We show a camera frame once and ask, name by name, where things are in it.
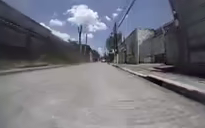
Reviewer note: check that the utility pole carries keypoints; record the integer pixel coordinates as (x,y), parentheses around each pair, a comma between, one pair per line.
(115,43)
(86,41)
(80,38)

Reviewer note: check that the grey concrete building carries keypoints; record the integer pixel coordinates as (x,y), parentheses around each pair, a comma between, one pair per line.
(131,46)

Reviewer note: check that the grey concrete road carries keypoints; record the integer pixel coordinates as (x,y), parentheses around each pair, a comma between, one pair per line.
(90,96)

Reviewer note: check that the grey raised pavement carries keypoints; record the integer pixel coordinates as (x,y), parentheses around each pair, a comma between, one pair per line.
(176,80)

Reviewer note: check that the grey wall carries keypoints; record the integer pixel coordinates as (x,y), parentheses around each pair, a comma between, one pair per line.
(160,50)

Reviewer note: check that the long dark wall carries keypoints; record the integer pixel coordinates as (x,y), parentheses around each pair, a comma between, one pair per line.
(23,40)

